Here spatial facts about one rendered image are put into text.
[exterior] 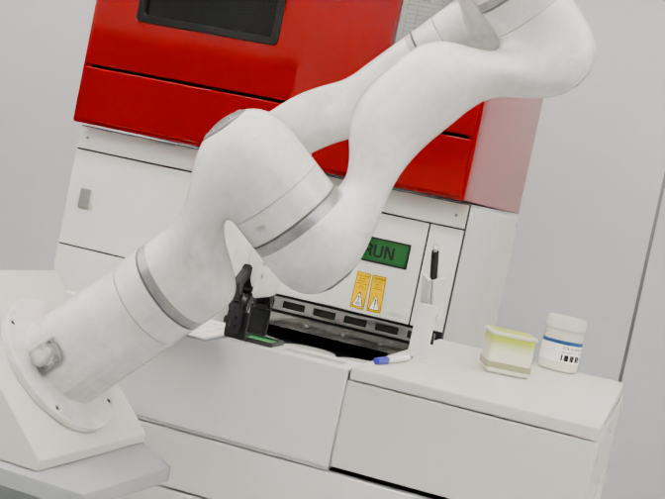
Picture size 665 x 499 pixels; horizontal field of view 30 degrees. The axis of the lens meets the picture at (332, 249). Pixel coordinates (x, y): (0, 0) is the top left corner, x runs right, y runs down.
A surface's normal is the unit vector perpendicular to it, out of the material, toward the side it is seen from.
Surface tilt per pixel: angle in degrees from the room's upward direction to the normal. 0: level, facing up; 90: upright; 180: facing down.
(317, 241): 92
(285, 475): 90
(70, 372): 111
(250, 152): 80
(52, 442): 45
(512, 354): 90
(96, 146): 90
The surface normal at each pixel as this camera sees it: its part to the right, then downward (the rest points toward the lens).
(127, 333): -0.01, 0.43
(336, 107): 0.33, -0.41
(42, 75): -0.28, 0.00
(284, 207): 0.11, 0.18
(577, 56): 0.40, 0.10
